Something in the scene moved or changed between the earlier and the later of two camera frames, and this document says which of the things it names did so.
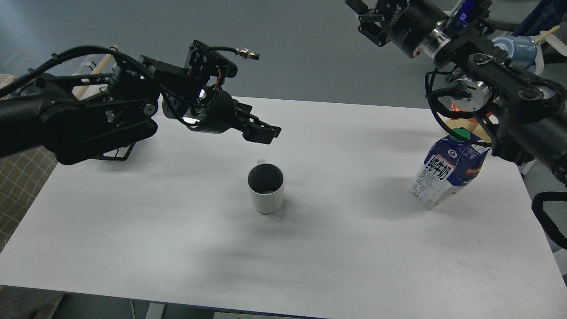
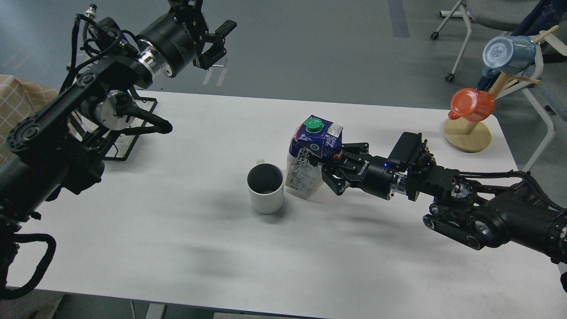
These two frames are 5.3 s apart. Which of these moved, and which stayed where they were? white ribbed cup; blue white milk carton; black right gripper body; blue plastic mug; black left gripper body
Moved: black left gripper body; blue white milk carton; black right gripper body
Stayed: blue plastic mug; white ribbed cup
